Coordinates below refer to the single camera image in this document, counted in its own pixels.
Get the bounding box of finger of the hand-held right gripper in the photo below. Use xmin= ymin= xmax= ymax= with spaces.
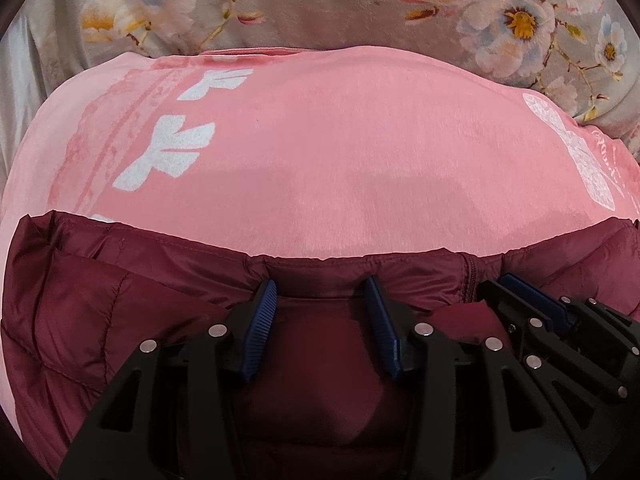
xmin=499 ymin=273 xmax=640 ymax=361
xmin=477 ymin=280 xmax=633 ymax=461

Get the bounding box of pink printed blanket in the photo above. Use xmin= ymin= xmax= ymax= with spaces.
xmin=0 ymin=45 xmax=640 ymax=461

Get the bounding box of maroon quilted jacket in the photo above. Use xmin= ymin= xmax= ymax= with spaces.
xmin=0 ymin=210 xmax=640 ymax=480

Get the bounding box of white satin curtain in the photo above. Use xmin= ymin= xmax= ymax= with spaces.
xmin=0 ymin=7 xmax=53 ymax=176

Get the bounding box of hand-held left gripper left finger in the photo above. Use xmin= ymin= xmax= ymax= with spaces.
xmin=59 ymin=279 xmax=277 ymax=480

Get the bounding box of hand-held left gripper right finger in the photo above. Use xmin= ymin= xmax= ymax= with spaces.
xmin=364 ymin=276 xmax=587 ymax=480

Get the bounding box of grey floral quilt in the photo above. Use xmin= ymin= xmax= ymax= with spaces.
xmin=30 ymin=0 xmax=640 ymax=158

